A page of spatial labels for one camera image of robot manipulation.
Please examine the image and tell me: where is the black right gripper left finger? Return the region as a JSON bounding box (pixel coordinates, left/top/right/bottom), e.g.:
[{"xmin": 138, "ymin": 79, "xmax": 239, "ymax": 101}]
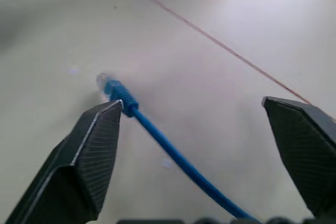
[{"xmin": 4, "ymin": 99, "xmax": 124, "ymax": 224}]

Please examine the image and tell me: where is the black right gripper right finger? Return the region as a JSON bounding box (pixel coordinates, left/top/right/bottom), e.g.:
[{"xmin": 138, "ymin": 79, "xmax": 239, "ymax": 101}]
[{"xmin": 261, "ymin": 96, "xmax": 336, "ymax": 219}]

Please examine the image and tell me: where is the blue Ethernet cable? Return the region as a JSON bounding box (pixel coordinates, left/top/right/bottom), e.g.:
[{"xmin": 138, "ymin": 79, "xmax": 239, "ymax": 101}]
[{"xmin": 95, "ymin": 72, "xmax": 262, "ymax": 224}]

